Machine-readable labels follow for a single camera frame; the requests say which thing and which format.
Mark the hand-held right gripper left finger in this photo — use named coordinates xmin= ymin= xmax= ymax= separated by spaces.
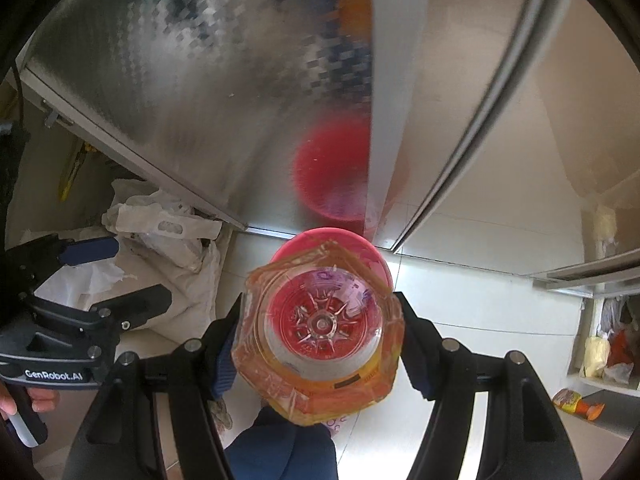
xmin=62 ymin=296 xmax=247 ymax=480

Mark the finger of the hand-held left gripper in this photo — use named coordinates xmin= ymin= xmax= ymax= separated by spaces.
xmin=88 ymin=283 xmax=173 ymax=332
xmin=12 ymin=236 xmax=121 ymax=289

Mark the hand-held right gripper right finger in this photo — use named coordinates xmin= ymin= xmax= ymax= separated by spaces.
xmin=394 ymin=292 xmax=584 ymax=480

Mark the white plastic bag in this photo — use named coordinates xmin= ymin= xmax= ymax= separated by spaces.
xmin=21 ymin=177 xmax=224 ymax=333

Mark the orange-wrapped clear plastic cup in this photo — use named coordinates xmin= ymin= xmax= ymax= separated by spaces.
xmin=232 ymin=240 xmax=405 ymax=429

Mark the red plastic basin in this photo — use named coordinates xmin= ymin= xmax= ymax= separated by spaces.
xmin=270 ymin=227 xmax=394 ymax=302

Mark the person's left hand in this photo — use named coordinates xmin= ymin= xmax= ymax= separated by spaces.
xmin=0 ymin=384 xmax=61 ymax=424

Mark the person's leg in blue trousers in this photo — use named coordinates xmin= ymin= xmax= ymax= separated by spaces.
xmin=224 ymin=406 xmax=339 ymax=480

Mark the orange printed snack packet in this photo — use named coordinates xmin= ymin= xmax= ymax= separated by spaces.
xmin=552 ymin=388 xmax=606 ymax=421

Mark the yellow plastic bag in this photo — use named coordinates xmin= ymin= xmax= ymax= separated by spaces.
xmin=582 ymin=335 xmax=611 ymax=379

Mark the cluttered open shelf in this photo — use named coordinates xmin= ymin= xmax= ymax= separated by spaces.
xmin=532 ymin=260 xmax=640 ymax=397

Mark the orange plastic bag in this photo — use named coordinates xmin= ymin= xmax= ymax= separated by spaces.
xmin=607 ymin=329 xmax=637 ymax=367

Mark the steel cabinet door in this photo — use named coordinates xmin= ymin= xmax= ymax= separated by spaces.
xmin=370 ymin=0 xmax=572 ymax=257
xmin=22 ymin=0 xmax=375 ymax=234

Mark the yellow handled tool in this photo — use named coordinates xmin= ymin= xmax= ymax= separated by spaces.
xmin=59 ymin=141 xmax=97 ymax=202

